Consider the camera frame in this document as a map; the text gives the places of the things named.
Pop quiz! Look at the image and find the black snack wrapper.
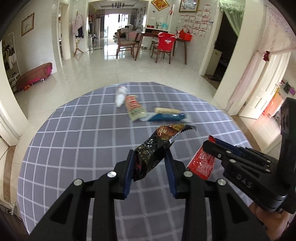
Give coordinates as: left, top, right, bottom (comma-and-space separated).
133, 123, 196, 181

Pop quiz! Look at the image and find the red snack wrapper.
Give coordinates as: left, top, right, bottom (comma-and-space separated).
186, 145, 216, 180

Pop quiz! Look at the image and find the person's right hand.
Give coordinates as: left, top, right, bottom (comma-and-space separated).
249, 202, 295, 240

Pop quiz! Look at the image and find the blue wafer biscuit pack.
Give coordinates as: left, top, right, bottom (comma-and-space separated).
140, 108, 192, 123

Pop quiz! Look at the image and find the grey checked tablecloth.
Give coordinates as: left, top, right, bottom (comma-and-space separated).
17, 83, 250, 240

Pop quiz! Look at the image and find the white red striped snack pack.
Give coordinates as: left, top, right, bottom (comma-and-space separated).
125, 95, 147, 121

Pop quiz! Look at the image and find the small white bottle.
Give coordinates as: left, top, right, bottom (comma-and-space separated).
115, 86, 127, 108

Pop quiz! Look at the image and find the white panel door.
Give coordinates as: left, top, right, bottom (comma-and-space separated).
239, 52, 291, 119

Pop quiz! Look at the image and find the chair with red shirt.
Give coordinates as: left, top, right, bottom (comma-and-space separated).
151, 32, 176, 64

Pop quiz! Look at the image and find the wooden dining chair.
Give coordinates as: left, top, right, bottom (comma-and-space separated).
116, 32, 136, 59

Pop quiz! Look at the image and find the pink door curtain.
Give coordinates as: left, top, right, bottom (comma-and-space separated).
226, 1, 295, 119

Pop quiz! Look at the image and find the red basket on table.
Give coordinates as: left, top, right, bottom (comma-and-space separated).
179, 28, 192, 42

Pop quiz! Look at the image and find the wooden dining table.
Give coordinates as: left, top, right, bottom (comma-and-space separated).
134, 30, 192, 65

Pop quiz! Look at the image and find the red upholstered bench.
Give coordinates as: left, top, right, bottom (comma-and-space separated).
16, 62, 53, 91

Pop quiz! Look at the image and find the green curtain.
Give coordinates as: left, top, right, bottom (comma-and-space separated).
217, 0, 245, 37

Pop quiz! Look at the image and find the wooden coat stand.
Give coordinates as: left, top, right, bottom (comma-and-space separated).
71, 11, 84, 57

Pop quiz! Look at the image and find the black chandelier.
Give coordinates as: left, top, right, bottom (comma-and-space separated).
111, 1, 125, 9

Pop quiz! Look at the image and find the white clothes rack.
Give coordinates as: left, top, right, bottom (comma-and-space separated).
1, 32, 21, 93

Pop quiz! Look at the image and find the large framed wall picture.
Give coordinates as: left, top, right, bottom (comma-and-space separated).
179, 0, 199, 13

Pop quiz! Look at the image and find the gold diamond wall frame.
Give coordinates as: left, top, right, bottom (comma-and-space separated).
152, 0, 170, 11

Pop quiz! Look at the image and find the framed picture on wall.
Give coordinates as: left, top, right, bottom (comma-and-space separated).
21, 13, 35, 36

